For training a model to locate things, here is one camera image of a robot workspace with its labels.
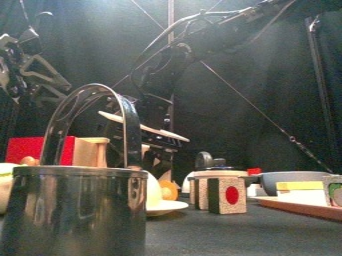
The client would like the orange carrot bottom piece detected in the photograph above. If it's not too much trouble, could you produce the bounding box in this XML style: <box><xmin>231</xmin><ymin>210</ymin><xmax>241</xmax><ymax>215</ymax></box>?
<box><xmin>158</xmin><ymin>179</ymin><xmax>180</xmax><ymax>202</ymax></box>

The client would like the grey bowl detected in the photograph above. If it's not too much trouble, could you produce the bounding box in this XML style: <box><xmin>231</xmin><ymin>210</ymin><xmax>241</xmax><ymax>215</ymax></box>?
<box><xmin>241</xmin><ymin>170</ymin><xmax>332</xmax><ymax>197</ymax></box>

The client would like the thin diagonal frame rod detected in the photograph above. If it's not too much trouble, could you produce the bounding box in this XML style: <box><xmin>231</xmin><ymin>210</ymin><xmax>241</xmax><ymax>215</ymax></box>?
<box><xmin>128</xmin><ymin>0</ymin><xmax>333</xmax><ymax>175</ymax></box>

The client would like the thin vertical frame pole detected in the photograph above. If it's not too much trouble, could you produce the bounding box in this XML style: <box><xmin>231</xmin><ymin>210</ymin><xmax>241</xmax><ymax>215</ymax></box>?
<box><xmin>165</xmin><ymin>0</ymin><xmax>176</xmax><ymax>134</ymax></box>

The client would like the black frame post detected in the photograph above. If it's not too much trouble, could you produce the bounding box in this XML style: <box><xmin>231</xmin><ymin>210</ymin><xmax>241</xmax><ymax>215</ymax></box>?
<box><xmin>304</xmin><ymin>14</ymin><xmax>342</xmax><ymax>169</ymax></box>

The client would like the white rectangular block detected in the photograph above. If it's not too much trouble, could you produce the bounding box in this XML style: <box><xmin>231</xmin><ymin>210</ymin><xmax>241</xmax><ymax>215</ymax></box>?
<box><xmin>275</xmin><ymin>189</ymin><xmax>331</xmax><ymax>207</ymax></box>

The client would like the red wooden box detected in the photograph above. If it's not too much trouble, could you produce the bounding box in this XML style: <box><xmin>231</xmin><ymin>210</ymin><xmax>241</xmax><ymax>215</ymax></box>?
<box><xmin>3</xmin><ymin>135</ymin><xmax>110</xmax><ymax>168</ymax></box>

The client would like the small white toy piece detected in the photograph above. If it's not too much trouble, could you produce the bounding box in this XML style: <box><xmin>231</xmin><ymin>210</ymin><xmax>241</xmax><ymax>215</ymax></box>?
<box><xmin>245</xmin><ymin>183</ymin><xmax>268</xmax><ymax>198</ymax></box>

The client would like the cube with green circle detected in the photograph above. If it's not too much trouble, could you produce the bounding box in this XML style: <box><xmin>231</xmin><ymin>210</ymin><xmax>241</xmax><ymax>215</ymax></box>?
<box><xmin>321</xmin><ymin>174</ymin><xmax>342</xmax><ymax>208</ymax></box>

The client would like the shiny metal pot with handle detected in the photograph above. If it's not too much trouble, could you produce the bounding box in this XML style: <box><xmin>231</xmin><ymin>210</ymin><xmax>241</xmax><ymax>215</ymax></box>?
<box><xmin>0</xmin><ymin>82</ymin><xmax>149</xmax><ymax>256</ymax></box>

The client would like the yellow rectangular block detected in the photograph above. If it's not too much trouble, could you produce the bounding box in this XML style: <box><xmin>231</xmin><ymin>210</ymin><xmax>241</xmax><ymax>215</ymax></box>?
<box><xmin>275</xmin><ymin>180</ymin><xmax>325</xmax><ymax>192</ymax></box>

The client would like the plain cork cube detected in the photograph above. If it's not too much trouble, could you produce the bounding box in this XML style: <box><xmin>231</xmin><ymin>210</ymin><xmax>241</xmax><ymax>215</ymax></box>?
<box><xmin>188</xmin><ymin>176</ymin><xmax>210</xmax><ymax>211</ymax></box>

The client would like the toy boiled egg half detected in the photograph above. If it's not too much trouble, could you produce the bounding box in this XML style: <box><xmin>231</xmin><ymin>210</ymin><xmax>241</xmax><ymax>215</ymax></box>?
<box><xmin>144</xmin><ymin>171</ymin><xmax>164</xmax><ymax>209</ymax></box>

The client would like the white flat plate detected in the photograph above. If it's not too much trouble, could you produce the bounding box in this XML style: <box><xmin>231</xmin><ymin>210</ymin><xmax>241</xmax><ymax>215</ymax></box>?
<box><xmin>145</xmin><ymin>199</ymin><xmax>189</xmax><ymax>217</ymax></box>

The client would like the wooden lid black knob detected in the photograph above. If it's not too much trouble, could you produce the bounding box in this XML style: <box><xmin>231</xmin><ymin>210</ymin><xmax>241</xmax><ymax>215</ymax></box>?
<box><xmin>190</xmin><ymin>151</ymin><xmax>249</xmax><ymax>179</ymax></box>

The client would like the cork cube red dot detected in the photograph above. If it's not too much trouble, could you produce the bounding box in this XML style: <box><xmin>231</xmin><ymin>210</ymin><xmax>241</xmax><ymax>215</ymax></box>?
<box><xmin>206</xmin><ymin>177</ymin><xmax>248</xmax><ymax>215</ymax></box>

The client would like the wooden cutting board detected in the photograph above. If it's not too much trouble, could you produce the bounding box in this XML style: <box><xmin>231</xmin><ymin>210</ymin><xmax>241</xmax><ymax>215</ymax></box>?
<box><xmin>251</xmin><ymin>195</ymin><xmax>342</xmax><ymax>223</ymax></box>

